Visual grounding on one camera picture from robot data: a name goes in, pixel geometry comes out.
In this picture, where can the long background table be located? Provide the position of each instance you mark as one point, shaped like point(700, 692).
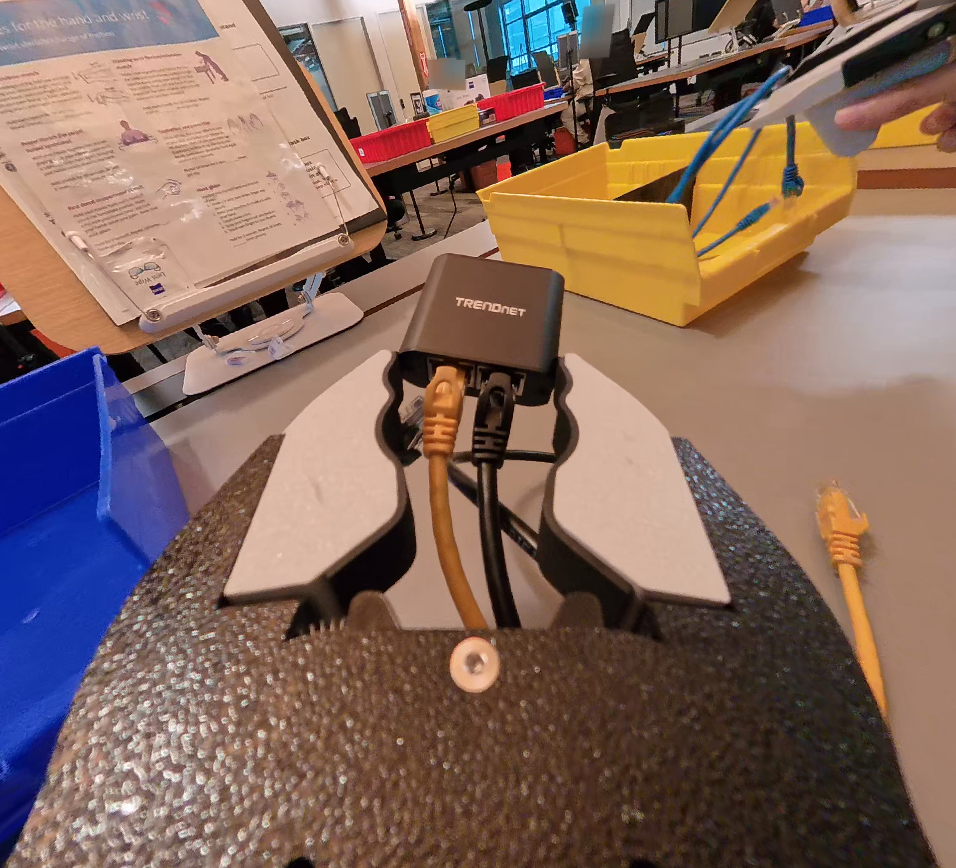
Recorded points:
point(463, 151)

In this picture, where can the black network switch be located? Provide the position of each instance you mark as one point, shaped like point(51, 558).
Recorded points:
point(478, 308)

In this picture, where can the person's right hand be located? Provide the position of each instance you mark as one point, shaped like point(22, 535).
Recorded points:
point(919, 117)

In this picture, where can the red plastic bin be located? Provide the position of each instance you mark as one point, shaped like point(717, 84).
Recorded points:
point(388, 143)
point(515, 102)

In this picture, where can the blue plastic bin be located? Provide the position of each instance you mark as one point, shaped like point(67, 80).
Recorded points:
point(60, 509)

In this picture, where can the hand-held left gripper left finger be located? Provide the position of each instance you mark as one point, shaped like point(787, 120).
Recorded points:
point(314, 502)

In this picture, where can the white stand base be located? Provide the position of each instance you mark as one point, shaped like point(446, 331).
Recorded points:
point(299, 330)

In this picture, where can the wooden support column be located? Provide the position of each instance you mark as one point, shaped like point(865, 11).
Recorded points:
point(407, 16)

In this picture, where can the grey desk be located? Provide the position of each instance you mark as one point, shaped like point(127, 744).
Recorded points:
point(747, 397)

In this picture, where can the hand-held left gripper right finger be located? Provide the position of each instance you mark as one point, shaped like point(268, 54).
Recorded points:
point(635, 502)

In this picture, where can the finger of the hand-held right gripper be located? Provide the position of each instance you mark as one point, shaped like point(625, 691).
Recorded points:
point(825, 136)
point(829, 46)

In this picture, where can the orange traffic cone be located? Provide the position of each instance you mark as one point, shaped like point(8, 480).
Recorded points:
point(493, 177)

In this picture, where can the black computer monitors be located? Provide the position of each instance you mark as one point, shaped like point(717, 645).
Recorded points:
point(676, 13)

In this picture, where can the black floor lamp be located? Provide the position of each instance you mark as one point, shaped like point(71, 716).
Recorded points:
point(478, 3)

